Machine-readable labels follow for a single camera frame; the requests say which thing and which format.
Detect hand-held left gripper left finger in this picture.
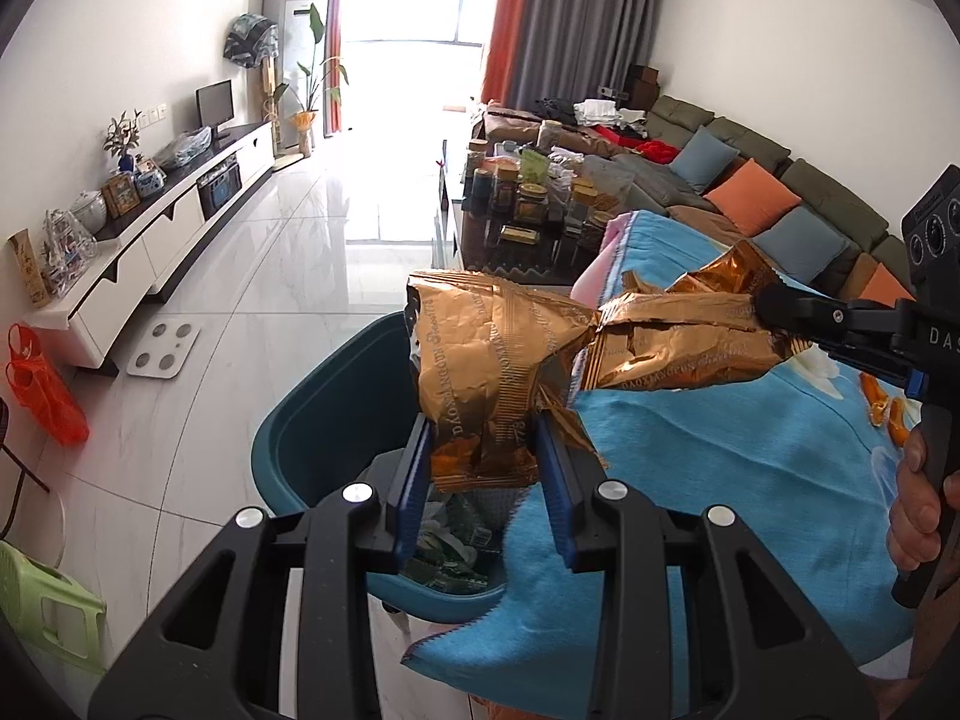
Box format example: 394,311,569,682
88,412,434,720

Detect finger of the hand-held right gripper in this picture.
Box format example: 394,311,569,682
754,279,912,385

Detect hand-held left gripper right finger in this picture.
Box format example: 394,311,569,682
534,409,878,720

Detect clear green orange plastic wrapper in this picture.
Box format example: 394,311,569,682
409,495,500,593

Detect teal plastic bin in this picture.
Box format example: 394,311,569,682
251,311,507,625

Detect golden snack bag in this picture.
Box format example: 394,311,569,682
405,270,601,494
570,238,815,392

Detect person's right forearm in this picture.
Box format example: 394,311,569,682
862,577,957,720

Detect person's right hand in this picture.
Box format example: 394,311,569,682
885,431,940,578

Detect orange cushion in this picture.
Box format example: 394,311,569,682
857,266,912,308
703,161,802,235

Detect blue cushion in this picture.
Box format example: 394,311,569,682
667,125,740,192
752,206,852,284

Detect blue printed blanket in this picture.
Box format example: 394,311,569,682
401,210,920,720

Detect green sectional sofa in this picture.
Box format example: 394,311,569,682
585,94,916,301

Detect red cloth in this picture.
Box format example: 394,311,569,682
600,127,676,166

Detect glass coffee table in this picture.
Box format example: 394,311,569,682
431,139,601,286

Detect white bathroom scale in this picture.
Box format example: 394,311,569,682
125,319,203,378

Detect brown stacked boxes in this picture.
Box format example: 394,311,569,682
622,64,661,112

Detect pile of clothes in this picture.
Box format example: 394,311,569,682
536,94,650,132

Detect brown chaise seat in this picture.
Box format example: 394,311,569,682
480,106,623,158

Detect white black TV cabinet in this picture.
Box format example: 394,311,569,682
28,120,276,370

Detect green plastic stool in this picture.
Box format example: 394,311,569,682
0,540,107,676

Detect red plastic bag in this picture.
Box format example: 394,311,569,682
6,324,89,445

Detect grey and orange curtain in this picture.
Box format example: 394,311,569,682
480,0,665,117

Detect tall potted plant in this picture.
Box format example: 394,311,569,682
271,4,351,158

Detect clear plastic bag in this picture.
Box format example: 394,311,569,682
154,127,212,171

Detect clear gift package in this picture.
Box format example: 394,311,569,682
41,210,98,293

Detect white lidded tureen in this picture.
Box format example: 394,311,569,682
71,191,107,233

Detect black monitor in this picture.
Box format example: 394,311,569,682
196,80,235,142

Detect tan tall box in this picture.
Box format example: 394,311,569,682
7,230,52,308

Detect decorative plant in blue vase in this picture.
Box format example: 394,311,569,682
103,109,143,173

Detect dark red curtain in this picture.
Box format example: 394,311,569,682
319,0,350,137

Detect fan with printed cover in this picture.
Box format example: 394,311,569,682
223,13,278,68

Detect white standing air conditioner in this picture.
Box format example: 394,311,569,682
264,0,331,158

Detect wooden picture frame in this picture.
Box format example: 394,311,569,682
101,172,141,218

